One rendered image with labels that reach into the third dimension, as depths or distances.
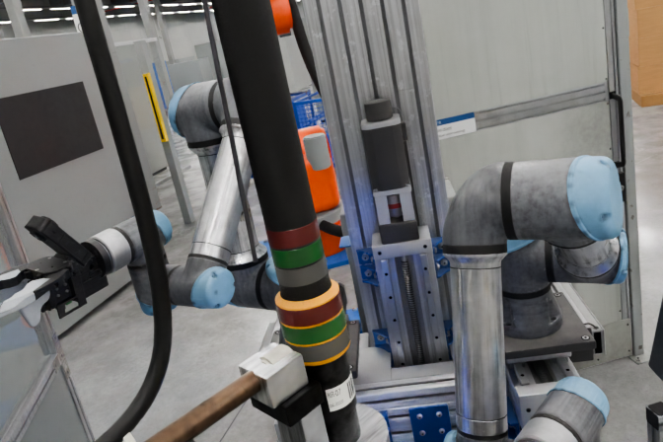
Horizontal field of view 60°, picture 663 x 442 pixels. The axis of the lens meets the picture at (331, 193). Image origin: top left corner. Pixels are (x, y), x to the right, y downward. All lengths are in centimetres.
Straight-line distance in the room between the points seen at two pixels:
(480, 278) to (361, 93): 59
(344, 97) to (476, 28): 111
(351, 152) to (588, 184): 66
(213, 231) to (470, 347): 50
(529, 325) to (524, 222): 50
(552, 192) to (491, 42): 159
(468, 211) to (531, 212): 9
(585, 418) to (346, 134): 78
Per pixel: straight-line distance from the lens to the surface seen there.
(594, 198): 81
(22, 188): 441
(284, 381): 37
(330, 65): 132
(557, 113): 252
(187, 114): 125
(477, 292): 87
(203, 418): 35
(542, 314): 130
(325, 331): 37
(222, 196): 109
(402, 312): 139
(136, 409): 33
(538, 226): 83
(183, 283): 107
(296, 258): 35
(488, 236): 85
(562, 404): 85
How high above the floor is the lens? 174
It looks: 16 degrees down
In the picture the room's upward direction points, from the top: 11 degrees counter-clockwise
